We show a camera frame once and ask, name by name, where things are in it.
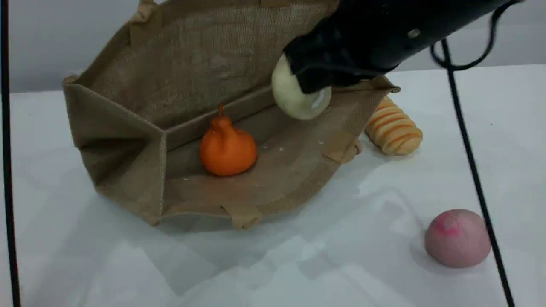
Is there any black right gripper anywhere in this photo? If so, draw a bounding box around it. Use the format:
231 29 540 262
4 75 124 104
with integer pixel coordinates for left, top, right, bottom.
284 0 431 95

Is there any pale cream round fruit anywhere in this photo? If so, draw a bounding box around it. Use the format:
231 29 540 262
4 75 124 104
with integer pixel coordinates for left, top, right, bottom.
271 53 333 121

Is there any orange fruit with stem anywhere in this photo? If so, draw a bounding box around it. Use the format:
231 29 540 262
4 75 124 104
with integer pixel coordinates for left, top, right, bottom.
200 104 258 177

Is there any orange striped bread roll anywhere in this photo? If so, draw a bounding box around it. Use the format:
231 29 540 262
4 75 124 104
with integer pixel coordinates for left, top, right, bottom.
364 96 424 156

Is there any pink round ball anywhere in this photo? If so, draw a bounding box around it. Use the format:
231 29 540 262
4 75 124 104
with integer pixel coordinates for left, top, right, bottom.
424 209 492 269

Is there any thin black looped cable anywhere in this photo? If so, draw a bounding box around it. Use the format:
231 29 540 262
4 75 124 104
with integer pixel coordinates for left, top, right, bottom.
430 0 526 71

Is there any straight black cable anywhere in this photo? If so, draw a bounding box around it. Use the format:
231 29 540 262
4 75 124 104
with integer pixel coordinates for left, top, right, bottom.
0 0 21 307
441 39 515 307

